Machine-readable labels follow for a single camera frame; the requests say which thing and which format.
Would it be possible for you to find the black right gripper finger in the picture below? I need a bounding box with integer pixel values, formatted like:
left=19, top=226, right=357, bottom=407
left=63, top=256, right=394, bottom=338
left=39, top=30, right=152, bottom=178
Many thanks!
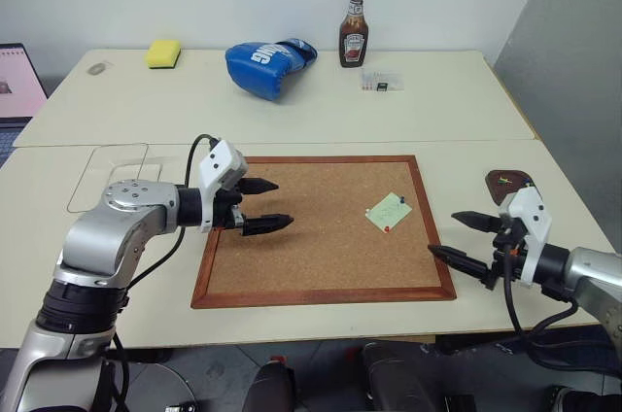
left=451, top=210, right=506, bottom=234
left=427, top=243, right=493, bottom=283

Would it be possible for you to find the yellow sponge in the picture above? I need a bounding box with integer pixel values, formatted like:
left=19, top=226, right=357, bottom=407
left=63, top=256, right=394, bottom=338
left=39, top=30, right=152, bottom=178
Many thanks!
left=145, top=39, right=183, bottom=70

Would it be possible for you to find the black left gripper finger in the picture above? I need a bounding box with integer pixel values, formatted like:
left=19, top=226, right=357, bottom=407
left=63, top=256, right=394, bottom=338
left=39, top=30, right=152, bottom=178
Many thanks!
left=240, top=213, right=295, bottom=238
left=239, top=177, right=280, bottom=196

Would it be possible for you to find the blue boxing glove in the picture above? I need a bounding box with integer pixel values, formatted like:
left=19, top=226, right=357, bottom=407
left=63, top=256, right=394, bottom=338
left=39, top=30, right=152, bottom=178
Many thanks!
left=225, top=37, right=319, bottom=104

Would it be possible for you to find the clear plastic tray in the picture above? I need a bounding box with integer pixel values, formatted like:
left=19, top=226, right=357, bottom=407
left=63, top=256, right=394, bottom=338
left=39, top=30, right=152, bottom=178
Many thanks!
left=66, top=141, right=165, bottom=215

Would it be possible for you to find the dark rounded shape red button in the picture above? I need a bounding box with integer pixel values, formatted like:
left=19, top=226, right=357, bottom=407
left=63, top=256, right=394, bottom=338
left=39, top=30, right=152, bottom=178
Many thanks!
left=253, top=355, right=298, bottom=412

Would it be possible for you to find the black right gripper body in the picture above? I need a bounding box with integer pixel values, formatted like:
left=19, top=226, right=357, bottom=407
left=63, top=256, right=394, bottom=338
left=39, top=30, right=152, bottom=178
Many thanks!
left=484, top=216, right=531, bottom=291

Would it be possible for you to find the large dark rounded shape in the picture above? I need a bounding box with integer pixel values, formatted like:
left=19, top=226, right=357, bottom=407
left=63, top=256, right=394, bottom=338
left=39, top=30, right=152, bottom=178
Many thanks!
left=360, top=340, right=441, bottom=412

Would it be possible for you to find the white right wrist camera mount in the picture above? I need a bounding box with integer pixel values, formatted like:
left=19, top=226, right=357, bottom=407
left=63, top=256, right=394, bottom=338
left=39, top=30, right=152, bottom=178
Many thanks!
left=499, top=186, right=554, bottom=288

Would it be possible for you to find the brown pin dish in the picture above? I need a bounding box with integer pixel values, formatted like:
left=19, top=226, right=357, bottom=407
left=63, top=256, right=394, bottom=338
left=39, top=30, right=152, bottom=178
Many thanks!
left=484, top=169, right=538, bottom=208

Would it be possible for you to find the ketchup bottle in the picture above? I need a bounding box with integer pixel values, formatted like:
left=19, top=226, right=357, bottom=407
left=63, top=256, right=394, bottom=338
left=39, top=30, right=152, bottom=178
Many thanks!
left=338, top=0, right=369, bottom=69

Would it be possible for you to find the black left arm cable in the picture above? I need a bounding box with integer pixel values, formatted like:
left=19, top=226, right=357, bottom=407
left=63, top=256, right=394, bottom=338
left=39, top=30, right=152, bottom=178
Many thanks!
left=110, top=133, right=221, bottom=412

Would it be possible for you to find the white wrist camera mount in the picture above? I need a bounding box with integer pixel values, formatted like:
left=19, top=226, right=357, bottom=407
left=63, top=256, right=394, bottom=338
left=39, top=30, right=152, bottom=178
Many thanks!
left=499, top=186, right=554, bottom=288
left=197, top=139, right=250, bottom=234

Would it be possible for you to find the wood-framed cork board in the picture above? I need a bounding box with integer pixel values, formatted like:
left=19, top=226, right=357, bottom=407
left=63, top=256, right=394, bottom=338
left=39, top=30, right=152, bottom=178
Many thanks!
left=190, top=154, right=458, bottom=310

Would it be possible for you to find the open laptop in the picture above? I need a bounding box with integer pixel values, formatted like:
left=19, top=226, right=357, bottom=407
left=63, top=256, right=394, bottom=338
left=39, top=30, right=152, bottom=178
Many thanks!
left=0, top=42, right=50, bottom=166

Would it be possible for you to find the grey round floor plate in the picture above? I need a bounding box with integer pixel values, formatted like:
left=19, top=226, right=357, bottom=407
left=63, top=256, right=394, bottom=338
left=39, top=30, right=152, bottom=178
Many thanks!
left=119, top=360, right=201, bottom=412

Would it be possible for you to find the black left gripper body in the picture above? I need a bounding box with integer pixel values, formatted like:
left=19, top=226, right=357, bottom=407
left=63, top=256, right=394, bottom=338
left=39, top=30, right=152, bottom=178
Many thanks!
left=211, top=179, right=246, bottom=232

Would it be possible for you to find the green paper note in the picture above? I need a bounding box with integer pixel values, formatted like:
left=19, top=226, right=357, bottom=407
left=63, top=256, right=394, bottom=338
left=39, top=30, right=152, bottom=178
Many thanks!
left=364, top=191, right=413, bottom=233

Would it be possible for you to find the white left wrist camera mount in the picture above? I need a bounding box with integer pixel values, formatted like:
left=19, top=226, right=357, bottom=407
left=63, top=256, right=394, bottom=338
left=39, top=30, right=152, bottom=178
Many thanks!
left=197, top=139, right=250, bottom=234

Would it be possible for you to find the small clear plastic box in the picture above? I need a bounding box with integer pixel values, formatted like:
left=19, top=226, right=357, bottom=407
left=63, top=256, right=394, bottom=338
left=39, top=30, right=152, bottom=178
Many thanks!
left=360, top=68, right=406, bottom=93

